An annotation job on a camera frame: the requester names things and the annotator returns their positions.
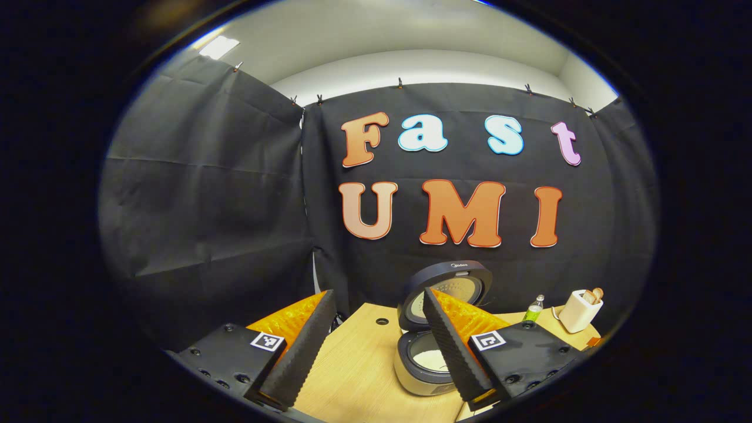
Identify dark grey rice cooker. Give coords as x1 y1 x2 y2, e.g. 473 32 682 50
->
394 260 494 397

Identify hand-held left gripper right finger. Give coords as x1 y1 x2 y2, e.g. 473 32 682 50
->
423 287 582 412

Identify black backdrop cloth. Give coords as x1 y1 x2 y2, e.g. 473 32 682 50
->
99 56 657 353

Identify row of backdrop clips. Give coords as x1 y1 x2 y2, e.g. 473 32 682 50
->
232 61 597 116

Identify white toaster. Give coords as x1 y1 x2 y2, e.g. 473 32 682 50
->
558 289 604 334

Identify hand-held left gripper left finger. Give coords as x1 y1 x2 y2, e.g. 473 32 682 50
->
167 289 337 412

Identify green label drink bottle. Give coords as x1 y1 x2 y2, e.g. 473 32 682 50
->
522 294 545 323

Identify ceiling light panel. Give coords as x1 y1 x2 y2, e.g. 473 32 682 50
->
199 36 240 60

